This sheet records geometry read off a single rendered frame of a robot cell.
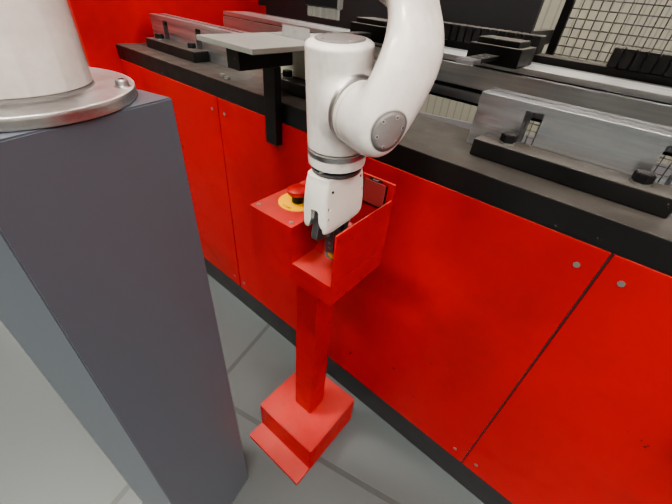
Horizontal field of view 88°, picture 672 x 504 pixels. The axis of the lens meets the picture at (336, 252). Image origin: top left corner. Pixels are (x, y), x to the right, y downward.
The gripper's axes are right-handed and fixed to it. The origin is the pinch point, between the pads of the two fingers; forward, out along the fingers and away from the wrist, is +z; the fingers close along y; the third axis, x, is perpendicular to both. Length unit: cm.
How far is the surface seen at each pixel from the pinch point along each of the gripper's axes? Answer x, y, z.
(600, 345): 43.2, -16.2, 8.1
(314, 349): -2.1, 3.7, 31.5
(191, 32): -88, -34, -18
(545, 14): -52, -328, -2
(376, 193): 1.7, -9.5, -6.6
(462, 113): -92, -312, 82
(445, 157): 8.6, -20.2, -11.9
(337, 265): 4.9, 5.2, -1.5
